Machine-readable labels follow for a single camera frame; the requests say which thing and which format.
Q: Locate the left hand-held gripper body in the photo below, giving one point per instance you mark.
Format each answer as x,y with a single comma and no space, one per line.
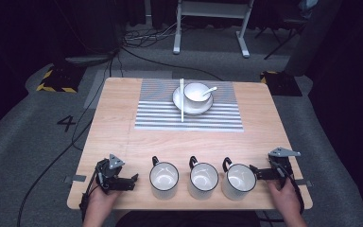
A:
107,172

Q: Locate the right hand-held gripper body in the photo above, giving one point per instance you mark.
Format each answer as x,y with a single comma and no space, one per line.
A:
282,164

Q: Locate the person's left hand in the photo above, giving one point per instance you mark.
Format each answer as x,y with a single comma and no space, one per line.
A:
100,197

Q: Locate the person's right hand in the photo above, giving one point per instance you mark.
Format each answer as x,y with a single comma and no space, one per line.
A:
284,198

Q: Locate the grey tape strip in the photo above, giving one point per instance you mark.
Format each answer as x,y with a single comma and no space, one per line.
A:
304,183
75,178

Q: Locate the person's dark clothing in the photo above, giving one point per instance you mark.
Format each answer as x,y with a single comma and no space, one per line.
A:
187,219

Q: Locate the grey striped placemat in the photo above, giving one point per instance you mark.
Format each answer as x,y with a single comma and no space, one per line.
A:
157,113

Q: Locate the black and yellow striped base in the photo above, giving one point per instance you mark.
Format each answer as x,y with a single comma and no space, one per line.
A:
60,80
280,82

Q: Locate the white saucer plate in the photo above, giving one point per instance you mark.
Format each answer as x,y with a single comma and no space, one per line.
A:
198,109

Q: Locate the white chopstick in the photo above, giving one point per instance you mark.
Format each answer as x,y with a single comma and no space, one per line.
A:
181,101

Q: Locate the white spoon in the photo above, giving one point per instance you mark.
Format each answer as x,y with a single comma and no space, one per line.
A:
210,90

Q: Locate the white bowl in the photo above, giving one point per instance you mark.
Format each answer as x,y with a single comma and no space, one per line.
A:
197,94

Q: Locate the black chair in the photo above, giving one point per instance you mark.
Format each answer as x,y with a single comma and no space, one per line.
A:
283,28

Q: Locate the white metal desk frame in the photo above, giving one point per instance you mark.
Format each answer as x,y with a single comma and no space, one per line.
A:
214,9

